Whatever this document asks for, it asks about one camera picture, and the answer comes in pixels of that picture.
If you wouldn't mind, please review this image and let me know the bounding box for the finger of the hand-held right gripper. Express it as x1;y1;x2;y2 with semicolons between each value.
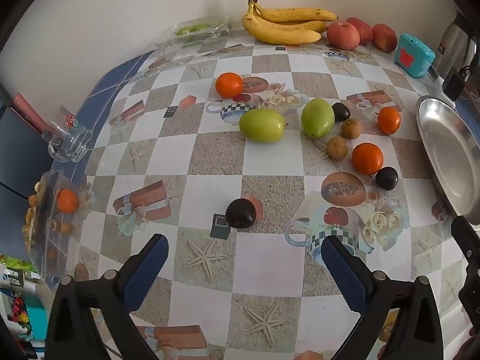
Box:
451;215;480;340

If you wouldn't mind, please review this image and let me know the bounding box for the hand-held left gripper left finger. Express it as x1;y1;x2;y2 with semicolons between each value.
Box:
45;233;169;360

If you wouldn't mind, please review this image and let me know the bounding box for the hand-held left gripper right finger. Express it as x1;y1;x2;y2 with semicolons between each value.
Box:
322;234;449;360

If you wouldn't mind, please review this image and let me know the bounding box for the round stainless steel plate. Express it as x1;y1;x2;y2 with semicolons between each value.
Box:
415;95;480;229

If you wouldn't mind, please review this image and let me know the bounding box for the dark purple plum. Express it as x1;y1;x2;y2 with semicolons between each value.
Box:
225;198;257;230
376;166;399;191
331;102;351;122

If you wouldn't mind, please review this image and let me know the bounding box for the orange tangerine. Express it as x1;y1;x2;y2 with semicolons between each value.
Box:
377;106;402;136
57;188;79;214
215;72;244;98
352;142;384;175

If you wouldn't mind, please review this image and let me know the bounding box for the brown kiwi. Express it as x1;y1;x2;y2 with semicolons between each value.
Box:
341;118;362;139
328;136;349;160

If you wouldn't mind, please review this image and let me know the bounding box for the large green jujube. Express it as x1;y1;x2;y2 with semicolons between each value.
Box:
301;98;335;138
239;108;287;143

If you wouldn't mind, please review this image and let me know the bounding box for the clear plastic tray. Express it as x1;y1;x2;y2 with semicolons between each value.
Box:
22;170;94;276

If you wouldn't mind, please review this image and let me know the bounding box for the teal plastic bin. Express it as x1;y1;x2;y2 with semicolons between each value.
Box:
24;294;49;340

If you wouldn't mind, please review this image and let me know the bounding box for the green leafy item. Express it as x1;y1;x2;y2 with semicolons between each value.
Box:
0;253;34;271

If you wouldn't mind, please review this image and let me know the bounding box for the colourful toy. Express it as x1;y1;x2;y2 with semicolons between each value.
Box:
7;296;29;323

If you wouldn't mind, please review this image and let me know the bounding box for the cluster of golden berries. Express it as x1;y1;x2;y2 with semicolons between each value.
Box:
22;182;42;250

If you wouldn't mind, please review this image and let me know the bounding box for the checkered printed tablecloth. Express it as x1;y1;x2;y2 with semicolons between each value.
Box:
28;26;480;360

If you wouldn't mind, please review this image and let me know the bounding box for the black power adapter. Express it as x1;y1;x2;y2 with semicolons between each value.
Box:
442;67;466;102

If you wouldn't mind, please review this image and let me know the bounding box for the clear glass mug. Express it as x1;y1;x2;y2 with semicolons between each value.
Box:
47;105;94;164

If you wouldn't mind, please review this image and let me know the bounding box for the white power strip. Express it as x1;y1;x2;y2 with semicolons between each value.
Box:
427;65;456;100

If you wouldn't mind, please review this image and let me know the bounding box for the teal plastic box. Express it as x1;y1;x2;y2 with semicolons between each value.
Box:
394;33;436;79

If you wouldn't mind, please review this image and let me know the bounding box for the stainless steel thermos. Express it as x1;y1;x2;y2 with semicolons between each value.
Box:
437;10;477;79

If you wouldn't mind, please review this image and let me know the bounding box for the pink bar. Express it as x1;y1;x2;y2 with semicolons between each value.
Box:
10;93;51;136

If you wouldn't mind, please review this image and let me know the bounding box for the red apple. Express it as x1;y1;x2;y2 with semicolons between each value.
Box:
327;20;361;50
346;17;374;46
372;23;397;52

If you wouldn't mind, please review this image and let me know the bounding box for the yellow banana bunch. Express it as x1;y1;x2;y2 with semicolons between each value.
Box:
242;0;339;45

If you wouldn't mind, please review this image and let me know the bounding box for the clear plastic clamshell box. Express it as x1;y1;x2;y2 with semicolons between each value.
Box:
155;14;232;59

